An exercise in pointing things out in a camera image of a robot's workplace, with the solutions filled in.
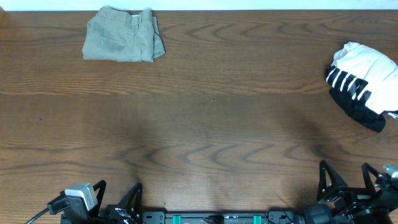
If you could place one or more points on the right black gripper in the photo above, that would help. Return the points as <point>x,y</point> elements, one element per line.
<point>355,197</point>

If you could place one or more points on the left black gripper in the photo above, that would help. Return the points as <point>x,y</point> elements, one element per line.
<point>123,211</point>

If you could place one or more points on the khaki shorts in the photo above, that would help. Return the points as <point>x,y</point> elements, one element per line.
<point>120,36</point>

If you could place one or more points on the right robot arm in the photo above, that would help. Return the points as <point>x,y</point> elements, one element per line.
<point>317,214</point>

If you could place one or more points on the black and white garment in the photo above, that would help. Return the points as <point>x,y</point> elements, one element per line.
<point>363,83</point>

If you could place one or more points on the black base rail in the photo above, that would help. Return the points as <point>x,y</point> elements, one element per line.
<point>268,217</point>

